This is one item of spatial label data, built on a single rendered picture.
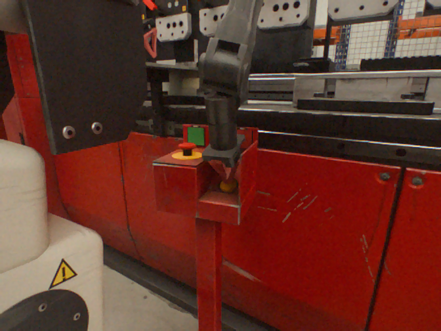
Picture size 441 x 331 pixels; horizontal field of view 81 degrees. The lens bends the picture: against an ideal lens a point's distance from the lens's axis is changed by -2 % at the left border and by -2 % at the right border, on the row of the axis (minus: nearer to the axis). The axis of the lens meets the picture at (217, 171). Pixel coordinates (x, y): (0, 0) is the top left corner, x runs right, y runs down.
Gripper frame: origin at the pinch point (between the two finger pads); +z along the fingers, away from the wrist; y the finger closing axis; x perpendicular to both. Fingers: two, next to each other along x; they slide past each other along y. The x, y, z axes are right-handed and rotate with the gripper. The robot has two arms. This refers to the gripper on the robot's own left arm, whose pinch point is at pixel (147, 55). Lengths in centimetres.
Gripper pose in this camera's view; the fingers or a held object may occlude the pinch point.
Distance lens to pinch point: 92.2
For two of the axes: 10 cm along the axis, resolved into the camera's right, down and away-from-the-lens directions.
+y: -8.5, -1.5, 5.1
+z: 2.6, 7.2, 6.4
